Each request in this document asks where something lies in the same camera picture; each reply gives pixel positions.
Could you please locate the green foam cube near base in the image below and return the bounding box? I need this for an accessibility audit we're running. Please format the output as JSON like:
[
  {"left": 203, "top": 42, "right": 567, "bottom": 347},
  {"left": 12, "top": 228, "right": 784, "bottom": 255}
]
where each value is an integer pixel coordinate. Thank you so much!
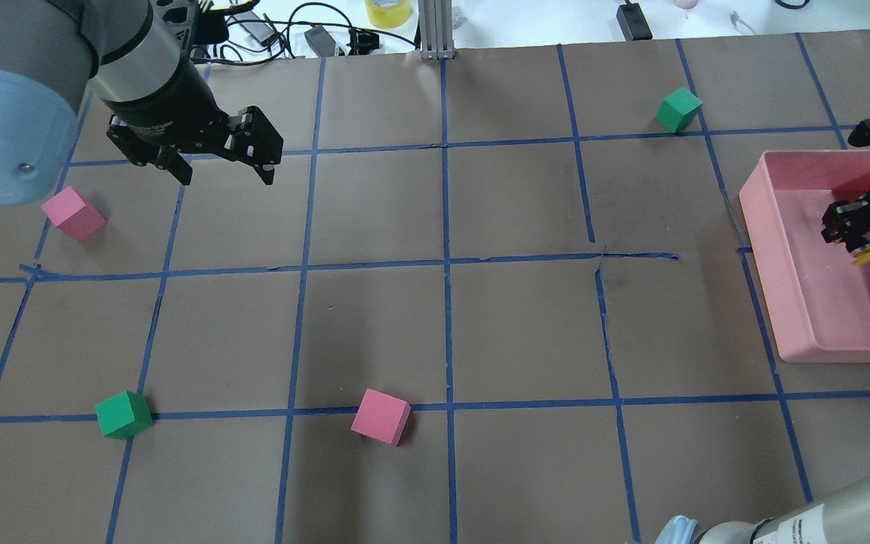
[{"left": 94, "top": 391, "right": 154, "bottom": 440}]

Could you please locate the pink foam cube outer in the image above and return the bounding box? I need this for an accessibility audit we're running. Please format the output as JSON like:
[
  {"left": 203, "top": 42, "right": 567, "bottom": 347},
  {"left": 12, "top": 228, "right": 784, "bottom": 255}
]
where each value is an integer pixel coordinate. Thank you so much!
[{"left": 39, "top": 187, "right": 107, "bottom": 243}]

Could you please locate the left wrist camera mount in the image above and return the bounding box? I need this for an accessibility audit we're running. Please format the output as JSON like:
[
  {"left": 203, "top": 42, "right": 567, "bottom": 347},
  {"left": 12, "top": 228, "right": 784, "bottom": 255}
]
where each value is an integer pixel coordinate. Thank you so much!
[{"left": 150, "top": 1, "right": 230, "bottom": 54}]

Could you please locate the pink foam cube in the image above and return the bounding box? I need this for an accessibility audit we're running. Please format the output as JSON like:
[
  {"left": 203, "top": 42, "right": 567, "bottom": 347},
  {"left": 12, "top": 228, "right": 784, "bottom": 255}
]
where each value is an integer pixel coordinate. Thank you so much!
[
  {"left": 39, "top": 187, "right": 107, "bottom": 243},
  {"left": 350, "top": 388, "right": 412, "bottom": 447}
]

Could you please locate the yellow push button switch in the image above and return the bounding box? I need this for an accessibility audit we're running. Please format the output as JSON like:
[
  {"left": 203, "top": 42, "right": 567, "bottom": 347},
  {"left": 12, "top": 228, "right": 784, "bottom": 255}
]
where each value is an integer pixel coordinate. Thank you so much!
[{"left": 850, "top": 243, "right": 870, "bottom": 266}]

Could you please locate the green foam cube far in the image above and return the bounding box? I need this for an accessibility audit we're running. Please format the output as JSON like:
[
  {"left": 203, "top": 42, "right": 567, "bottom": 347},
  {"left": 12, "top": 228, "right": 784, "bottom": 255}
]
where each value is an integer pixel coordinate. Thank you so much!
[{"left": 655, "top": 87, "right": 704, "bottom": 134}]

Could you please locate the yellow tape roll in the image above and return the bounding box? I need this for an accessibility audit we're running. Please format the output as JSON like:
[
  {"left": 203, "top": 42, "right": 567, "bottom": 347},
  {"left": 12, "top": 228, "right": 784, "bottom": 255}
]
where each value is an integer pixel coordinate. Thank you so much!
[{"left": 363, "top": 0, "right": 412, "bottom": 29}]

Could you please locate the pink foam cube centre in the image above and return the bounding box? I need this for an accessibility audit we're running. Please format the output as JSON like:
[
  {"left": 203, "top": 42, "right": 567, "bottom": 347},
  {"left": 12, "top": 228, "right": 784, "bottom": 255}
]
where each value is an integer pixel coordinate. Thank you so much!
[{"left": 350, "top": 388, "right": 412, "bottom": 447}]

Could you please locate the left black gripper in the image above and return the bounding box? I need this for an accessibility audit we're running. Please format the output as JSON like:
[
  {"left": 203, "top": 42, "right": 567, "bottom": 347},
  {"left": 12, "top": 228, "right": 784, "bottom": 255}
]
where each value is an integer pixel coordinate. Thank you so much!
[{"left": 106, "top": 72, "right": 284, "bottom": 187}]

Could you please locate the black power adapter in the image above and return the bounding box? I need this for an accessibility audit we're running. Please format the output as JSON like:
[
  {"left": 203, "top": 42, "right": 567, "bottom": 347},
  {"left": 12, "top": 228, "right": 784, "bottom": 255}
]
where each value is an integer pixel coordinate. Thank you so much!
[{"left": 615, "top": 1, "right": 653, "bottom": 42}]

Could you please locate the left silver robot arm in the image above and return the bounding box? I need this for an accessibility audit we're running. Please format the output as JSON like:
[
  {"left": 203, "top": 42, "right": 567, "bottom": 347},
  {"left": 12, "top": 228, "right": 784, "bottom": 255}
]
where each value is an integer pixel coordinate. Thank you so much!
[{"left": 0, "top": 1, "right": 284, "bottom": 206}]

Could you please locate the pink plastic bin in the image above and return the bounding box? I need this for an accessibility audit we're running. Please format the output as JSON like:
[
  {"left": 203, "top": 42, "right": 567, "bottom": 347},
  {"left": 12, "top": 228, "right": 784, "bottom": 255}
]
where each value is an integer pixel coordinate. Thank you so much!
[{"left": 739, "top": 150, "right": 870, "bottom": 363}]

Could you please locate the aluminium frame post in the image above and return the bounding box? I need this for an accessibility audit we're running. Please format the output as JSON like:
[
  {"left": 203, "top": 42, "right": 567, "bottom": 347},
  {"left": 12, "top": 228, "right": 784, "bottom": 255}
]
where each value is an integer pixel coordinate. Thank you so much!
[{"left": 417, "top": 0, "right": 456, "bottom": 60}]

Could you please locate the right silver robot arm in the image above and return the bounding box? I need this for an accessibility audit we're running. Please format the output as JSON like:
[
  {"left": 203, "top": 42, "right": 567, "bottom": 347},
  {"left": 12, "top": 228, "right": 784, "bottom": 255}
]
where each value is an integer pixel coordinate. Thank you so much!
[{"left": 657, "top": 150, "right": 870, "bottom": 543}]

